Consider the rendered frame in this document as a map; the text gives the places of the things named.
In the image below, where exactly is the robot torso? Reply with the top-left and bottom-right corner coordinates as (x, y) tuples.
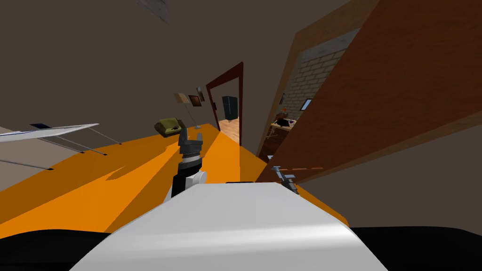
(69, 180), (388, 271)

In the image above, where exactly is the white table with thin legs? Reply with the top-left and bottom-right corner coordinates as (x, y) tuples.
(0, 122), (123, 171)

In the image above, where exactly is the floor lamp with beige shade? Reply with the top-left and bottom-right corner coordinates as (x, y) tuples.
(174, 92), (202, 130)

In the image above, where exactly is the wooden desk with black object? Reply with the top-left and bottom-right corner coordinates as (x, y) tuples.
(268, 116), (297, 141)

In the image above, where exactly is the olive green armchair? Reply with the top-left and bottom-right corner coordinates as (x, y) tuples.
(154, 117), (186, 138)

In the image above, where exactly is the dark tall cabinet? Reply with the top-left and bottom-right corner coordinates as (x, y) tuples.
(222, 96), (239, 121)

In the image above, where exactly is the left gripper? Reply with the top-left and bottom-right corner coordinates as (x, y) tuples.
(179, 128), (204, 157)

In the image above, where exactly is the brown wooden door leaf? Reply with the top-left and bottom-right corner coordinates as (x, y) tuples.
(256, 0), (482, 184)

